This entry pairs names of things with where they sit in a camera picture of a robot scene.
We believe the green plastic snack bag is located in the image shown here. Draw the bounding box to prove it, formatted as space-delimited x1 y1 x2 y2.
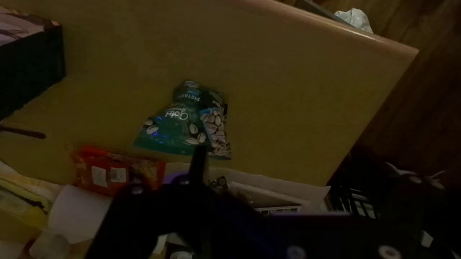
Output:
133 78 234 161

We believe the white crumpled tissue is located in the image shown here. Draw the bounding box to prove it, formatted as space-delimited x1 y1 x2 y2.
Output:
333 7 375 35

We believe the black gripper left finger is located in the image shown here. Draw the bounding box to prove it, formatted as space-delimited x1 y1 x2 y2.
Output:
85 142 264 259

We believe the red snack package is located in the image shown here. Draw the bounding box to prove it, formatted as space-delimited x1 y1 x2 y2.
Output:
71 145 167 199

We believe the yellow-green packet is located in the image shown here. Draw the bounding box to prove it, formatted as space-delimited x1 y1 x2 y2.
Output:
0 163 55 232

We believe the dark spoon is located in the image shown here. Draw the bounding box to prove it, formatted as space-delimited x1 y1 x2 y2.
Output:
0 125 48 141

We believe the black crate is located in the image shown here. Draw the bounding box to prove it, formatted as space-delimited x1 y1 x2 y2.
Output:
327 148 401 220

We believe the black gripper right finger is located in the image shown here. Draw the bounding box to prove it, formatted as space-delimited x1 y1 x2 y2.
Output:
380 163 461 259

